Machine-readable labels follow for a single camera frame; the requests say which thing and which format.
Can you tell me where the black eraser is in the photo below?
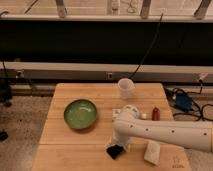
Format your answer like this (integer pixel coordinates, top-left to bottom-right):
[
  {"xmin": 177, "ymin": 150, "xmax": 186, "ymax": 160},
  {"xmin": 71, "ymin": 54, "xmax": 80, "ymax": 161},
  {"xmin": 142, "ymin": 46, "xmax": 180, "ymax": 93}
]
[{"xmin": 106, "ymin": 145, "xmax": 124, "ymax": 160}]

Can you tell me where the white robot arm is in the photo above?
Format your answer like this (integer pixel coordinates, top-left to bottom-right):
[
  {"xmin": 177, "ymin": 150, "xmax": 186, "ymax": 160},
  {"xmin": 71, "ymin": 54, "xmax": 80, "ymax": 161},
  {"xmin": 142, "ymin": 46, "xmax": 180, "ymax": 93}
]
[{"xmin": 113, "ymin": 105, "xmax": 213, "ymax": 153}]

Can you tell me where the white sponge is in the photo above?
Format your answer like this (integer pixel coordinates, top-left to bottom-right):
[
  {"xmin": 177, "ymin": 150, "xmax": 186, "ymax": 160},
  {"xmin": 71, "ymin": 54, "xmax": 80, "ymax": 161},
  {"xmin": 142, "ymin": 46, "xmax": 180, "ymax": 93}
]
[{"xmin": 144, "ymin": 140, "xmax": 161, "ymax": 165}]

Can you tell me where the clear plastic cup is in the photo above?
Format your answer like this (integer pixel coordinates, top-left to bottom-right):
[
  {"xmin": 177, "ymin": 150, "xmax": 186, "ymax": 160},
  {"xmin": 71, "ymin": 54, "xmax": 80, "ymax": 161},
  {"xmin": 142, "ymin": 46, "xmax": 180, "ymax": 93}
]
[{"xmin": 118, "ymin": 78, "xmax": 135, "ymax": 99}]

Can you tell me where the white plastic bottle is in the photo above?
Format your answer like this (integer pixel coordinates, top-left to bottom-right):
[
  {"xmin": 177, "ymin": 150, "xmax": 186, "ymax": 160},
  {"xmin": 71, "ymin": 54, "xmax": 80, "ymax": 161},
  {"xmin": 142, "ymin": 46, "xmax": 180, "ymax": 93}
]
[{"xmin": 112, "ymin": 109, "xmax": 147, "ymax": 121}]

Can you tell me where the green bowl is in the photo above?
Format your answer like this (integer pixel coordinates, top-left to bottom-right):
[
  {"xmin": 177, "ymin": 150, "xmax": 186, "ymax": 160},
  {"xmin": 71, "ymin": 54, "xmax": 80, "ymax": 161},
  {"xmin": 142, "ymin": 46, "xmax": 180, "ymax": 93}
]
[{"xmin": 64, "ymin": 99, "xmax": 97, "ymax": 130}]

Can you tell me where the red sausage toy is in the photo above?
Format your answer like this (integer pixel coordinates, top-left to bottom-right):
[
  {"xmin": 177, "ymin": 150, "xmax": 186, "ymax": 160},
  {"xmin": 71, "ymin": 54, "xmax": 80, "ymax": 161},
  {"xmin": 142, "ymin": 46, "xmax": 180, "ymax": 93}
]
[{"xmin": 152, "ymin": 107, "xmax": 160, "ymax": 121}]

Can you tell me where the blue box with cables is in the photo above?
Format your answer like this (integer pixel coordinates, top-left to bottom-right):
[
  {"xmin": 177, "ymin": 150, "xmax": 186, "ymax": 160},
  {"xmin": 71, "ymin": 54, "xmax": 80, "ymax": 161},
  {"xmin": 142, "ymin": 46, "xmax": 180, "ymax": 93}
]
[{"xmin": 174, "ymin": 93, "xmax": 192, "ymax": 112}]

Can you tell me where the black hanging cable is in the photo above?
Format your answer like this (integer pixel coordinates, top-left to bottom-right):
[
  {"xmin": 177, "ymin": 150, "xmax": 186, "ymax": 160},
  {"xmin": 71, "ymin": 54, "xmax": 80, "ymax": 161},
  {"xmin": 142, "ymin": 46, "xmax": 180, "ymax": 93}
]
[{"xmin": 129, "ymin": 13, "xmax": 164, "ymax": 81}]

